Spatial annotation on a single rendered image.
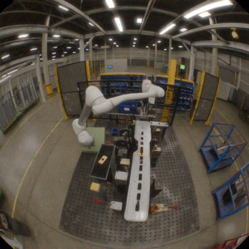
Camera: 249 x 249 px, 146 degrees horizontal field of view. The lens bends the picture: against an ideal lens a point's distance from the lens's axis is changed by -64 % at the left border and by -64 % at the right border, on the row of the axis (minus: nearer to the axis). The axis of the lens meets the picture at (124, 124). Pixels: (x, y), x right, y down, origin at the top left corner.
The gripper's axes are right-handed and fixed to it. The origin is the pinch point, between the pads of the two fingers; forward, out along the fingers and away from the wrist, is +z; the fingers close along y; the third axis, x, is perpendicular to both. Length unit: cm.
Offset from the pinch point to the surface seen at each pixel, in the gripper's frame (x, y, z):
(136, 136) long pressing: -18.8, -6.8, 26.4
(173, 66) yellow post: 58, 47, -61
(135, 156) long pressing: -51, -7, 26
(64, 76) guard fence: 150, -235, -32
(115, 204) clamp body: -106, -17, 20
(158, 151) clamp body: -44, 19, 23
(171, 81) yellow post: 58, 48, -33
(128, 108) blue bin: 34.5, -23.1, 15.9
